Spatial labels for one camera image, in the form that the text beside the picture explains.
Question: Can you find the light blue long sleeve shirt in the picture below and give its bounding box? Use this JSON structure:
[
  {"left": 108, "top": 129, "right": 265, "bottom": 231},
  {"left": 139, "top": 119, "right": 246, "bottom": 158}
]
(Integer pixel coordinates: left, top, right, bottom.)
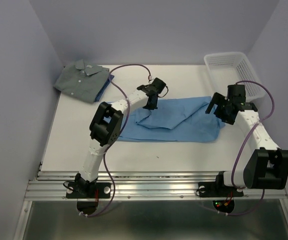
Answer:
[{"left": 118, "top": 96, "right": 225, "bottom": 143}]

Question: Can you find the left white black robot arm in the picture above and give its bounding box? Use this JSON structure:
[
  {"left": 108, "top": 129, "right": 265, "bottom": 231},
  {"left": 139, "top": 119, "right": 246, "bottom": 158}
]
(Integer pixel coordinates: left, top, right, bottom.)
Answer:
[{"left": 73, "top": 78, "right": 168, "bottom": 198}]

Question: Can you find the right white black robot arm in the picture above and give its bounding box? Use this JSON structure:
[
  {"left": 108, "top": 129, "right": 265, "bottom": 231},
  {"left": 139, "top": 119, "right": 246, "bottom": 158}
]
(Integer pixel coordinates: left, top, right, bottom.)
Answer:
[{"left": 206, "top": 92, "right": 288, "bottom": 195}]

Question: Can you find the white plastic mesh basket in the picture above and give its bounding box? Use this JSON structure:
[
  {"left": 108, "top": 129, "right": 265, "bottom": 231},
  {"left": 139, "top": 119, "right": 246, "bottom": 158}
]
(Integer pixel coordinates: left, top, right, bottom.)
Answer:
[{"left": 204, "top": 52, "right": 266, "bottom": 102}]

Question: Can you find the folded blue plaid shirt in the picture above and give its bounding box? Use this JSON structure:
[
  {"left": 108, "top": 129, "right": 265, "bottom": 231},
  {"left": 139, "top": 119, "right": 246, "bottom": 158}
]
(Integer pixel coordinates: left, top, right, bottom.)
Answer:
[{"left": 94, "top": 74, "right": 114, "bottom": 102}]

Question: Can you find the folded grey button shirt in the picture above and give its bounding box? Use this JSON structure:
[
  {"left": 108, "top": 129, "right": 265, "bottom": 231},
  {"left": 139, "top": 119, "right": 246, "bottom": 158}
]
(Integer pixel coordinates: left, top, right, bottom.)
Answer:
[{"left": 54, "top": 59, "right": 110, "bottom": 104}]

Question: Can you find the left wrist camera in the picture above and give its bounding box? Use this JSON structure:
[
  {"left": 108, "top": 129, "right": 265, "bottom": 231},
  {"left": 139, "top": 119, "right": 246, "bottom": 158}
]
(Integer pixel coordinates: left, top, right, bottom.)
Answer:
[{"left": 149, "top": 77, "right": 169, "bottom": 98}]

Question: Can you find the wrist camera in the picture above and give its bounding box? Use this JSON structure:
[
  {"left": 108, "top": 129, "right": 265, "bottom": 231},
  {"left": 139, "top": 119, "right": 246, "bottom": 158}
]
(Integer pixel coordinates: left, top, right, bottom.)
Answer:
[
  {"left": 149, "top": 77, "right": 169, "bottom": 98},
  {"left": 227, "top": 84, "right": 246, "bottom": 103}
]

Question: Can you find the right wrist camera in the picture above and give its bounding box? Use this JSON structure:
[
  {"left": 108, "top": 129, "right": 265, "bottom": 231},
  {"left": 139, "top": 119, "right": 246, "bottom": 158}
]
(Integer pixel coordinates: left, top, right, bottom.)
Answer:
[{"left": 227, "top": 84, "right": 246, "bottom": 103}]

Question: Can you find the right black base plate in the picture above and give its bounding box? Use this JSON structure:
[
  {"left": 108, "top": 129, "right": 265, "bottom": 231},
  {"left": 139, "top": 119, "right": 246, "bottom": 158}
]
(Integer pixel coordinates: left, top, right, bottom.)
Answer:
[{"left": 196, "top": 181, "right": 244, "bottom": 198}]

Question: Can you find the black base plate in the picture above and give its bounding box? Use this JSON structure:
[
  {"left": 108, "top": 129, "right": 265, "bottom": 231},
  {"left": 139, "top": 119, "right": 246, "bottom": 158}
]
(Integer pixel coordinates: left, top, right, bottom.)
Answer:
[
  {"left": 63, "top": 181, "right": 111, "bottom": 199},
  {"left": 196, "top": 181, "right": 244, "bottom": 198}
]

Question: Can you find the aluminium mounting rail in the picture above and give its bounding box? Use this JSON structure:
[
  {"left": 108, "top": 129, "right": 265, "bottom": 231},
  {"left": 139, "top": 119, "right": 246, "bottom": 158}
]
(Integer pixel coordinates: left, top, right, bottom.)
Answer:
[{"left": 23, "top": 171, "right": 288, "bottom": 201}]

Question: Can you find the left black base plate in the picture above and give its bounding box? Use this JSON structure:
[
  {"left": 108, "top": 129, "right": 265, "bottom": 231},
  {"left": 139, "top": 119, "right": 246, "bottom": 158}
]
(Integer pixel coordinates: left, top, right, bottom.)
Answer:
[{"left": 63, "top": 181, "right": 111, "bottom": 199}]

